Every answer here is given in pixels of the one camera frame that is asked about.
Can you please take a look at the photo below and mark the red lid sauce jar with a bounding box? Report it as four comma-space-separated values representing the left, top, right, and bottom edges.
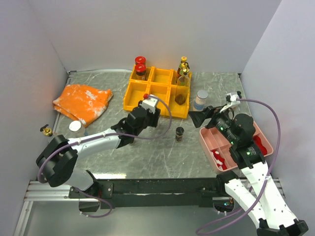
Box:
135, 64, 147, 81
134, 56, 146, 65

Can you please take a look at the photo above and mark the red lid sauce jar front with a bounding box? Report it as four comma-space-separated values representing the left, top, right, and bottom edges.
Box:
135, 64, 147, 81

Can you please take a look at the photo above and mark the red lid sauce jar back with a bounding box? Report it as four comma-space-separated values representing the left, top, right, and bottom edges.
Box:
134, 56, 146, 65

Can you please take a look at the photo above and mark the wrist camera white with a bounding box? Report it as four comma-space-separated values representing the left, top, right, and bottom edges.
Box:
220, 91, 242, 113
140, 93, 159, 114

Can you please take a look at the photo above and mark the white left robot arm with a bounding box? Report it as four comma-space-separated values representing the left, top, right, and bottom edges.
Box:
35, 106, 160, 198

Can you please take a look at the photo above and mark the yellow bin front right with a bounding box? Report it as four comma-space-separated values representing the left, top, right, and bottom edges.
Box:
168, 86, 190, 119

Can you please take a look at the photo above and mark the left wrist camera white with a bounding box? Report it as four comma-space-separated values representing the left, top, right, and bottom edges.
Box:
140, 93, 159, 114

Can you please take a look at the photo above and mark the orange white cloth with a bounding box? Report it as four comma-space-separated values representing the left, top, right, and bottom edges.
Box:
53, 84, 113, 127

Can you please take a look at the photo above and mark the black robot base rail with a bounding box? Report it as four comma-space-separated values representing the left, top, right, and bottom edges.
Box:
69, 177, 228, 213

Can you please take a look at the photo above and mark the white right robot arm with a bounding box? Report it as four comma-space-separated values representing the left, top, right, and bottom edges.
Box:
189, 106, 309, 236

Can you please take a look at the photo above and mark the red santa toy front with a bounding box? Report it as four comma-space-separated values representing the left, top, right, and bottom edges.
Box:
212, 150, 227, 171

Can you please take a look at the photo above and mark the white peppercorn jar silver lid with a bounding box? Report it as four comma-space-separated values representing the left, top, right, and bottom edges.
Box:
193, 90, 208, 111

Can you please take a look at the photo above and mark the glass oil bottle gold spout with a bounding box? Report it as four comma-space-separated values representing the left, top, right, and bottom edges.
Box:
175, 67, 190, 105

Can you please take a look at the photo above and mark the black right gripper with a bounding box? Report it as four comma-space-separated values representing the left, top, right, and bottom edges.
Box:
188, 104, 238, 145

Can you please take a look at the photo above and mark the silver cap spice bottle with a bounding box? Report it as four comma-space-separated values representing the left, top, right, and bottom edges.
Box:
68, 120, 87, 138

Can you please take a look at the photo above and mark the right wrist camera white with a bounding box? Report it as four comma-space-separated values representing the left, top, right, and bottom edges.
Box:
220, 91, 242, 113

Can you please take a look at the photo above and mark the red santa toy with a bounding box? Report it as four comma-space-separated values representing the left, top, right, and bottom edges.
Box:
212, 150, 227, 171
253, 136, 268, 155

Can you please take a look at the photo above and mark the chili sauce bottle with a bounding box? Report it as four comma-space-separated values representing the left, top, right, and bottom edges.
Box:
176, 63, 185, 83
181, 56, 189, 68

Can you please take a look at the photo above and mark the yellow bin back left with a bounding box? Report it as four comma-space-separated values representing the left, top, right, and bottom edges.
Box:
129, 64, 154, 81

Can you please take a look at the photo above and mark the red santa toy back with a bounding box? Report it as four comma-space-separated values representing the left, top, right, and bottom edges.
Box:
253, 136, 268, 155

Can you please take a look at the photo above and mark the pink divided organizer tray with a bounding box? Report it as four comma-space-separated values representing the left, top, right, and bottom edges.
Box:
199, 121, 274, 174

